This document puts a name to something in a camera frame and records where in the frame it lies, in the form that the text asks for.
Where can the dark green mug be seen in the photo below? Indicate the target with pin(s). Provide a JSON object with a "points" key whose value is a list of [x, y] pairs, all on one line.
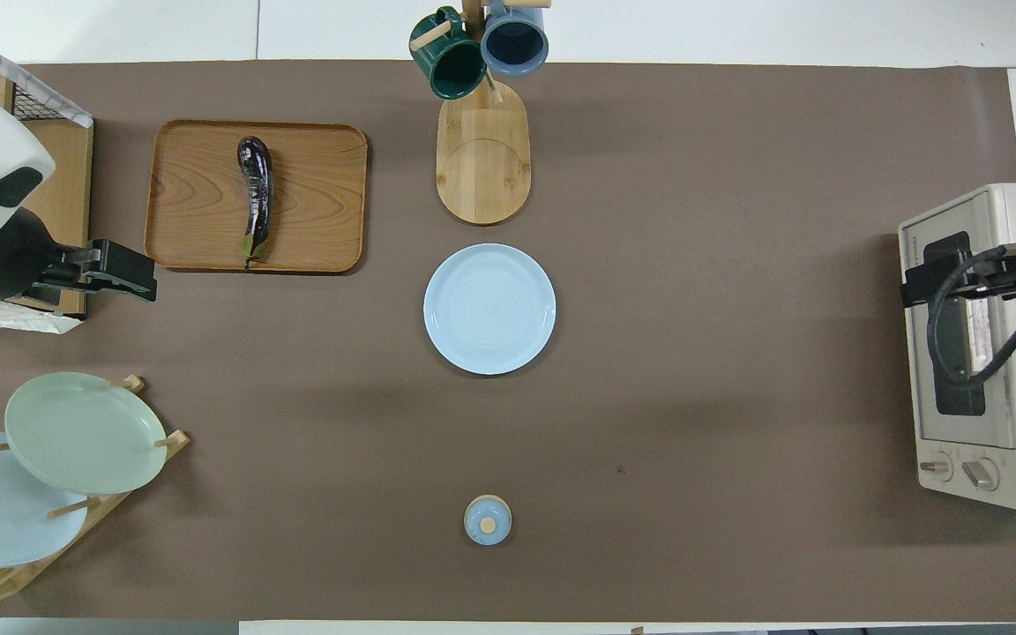
{"points": [[459, 70]]}

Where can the dark purple eggplant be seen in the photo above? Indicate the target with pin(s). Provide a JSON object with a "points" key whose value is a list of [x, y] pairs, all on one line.
{"points": [[257, 194]]}

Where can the wooden dish rack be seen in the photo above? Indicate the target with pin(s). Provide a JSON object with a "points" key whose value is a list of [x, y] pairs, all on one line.
{"points": [[175, 439]]}

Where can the blue grey mug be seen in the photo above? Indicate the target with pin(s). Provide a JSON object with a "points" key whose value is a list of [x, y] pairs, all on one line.
{"points": [[514, 48]]}

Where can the pale green plate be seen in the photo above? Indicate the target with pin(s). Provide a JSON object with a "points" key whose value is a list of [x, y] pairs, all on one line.
{"points": [[85, 432]]}

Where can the brown table mat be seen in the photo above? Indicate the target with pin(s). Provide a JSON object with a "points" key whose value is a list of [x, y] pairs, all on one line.
{"points": [[693, 353]]}

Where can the glass toaster oven door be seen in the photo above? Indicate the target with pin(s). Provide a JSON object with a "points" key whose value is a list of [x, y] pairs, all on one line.
{"points": [[918, 370]]}

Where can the wooden mug tree stand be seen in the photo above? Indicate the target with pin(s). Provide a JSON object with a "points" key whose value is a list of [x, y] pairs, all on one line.
{"points": [[481, 176]]}

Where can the light blue round plate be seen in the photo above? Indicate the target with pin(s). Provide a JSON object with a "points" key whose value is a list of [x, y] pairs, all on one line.
{"points": [[490, 309]]}

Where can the small blue lidded jar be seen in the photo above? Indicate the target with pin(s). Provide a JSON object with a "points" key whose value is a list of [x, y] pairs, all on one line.
{"points": [[488, 520]]}

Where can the silver oven knob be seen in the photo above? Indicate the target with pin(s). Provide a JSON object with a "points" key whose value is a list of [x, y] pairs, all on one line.
{"points": [[936, 466], [981, 474]]}

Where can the rectangular wooden tray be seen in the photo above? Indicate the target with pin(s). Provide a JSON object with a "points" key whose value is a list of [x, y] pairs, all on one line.
{"points": [[190, 194]]}

